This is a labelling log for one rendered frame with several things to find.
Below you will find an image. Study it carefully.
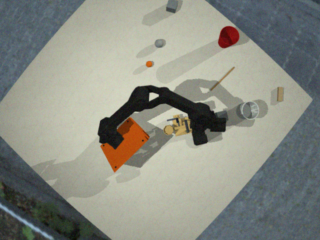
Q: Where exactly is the red plastic cup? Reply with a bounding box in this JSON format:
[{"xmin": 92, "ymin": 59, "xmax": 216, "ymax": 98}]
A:
[{"xmin": 218, "ymin": 26, "xmax": 240, "ymax": 48}]

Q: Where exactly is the grey ball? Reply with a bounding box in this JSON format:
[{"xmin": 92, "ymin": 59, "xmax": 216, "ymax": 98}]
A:
[{"xmin": 154, "ymin": 39, "xmax": 164, "ymax": 48}]

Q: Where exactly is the white mug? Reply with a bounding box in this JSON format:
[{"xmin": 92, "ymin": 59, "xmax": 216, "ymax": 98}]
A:
[{"xmin": 236, "ymin": 101, "xmax": 259, "ymax": 120}]

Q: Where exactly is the brown ball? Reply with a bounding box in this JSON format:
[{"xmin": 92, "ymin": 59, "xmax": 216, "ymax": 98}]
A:
[{"xmin": 145, "ymin": 61, "xmax": 152, "ymax": 67}]

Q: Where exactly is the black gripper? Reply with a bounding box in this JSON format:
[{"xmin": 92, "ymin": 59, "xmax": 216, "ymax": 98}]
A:
[{"xmin": 188, "ymin": 114, "xmax": 208, "ymax": 146}]

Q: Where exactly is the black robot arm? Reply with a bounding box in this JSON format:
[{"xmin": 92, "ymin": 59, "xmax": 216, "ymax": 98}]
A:
[{"xmin": 97, "ymin": 85, "xmax": 226, "ymax": 149}]

